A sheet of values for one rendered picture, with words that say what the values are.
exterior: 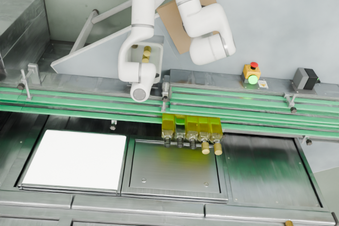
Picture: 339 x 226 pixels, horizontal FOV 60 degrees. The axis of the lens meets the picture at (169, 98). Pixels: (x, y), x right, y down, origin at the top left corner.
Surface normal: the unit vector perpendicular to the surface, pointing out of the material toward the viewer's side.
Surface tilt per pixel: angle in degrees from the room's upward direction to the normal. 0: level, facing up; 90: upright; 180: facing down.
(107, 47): 0
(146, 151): 90
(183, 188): 90
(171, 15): 0
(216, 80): 90
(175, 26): 0
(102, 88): 90
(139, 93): 15
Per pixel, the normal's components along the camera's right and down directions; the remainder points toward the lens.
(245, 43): -0.01, 0.64
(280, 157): 0.10, -0.77
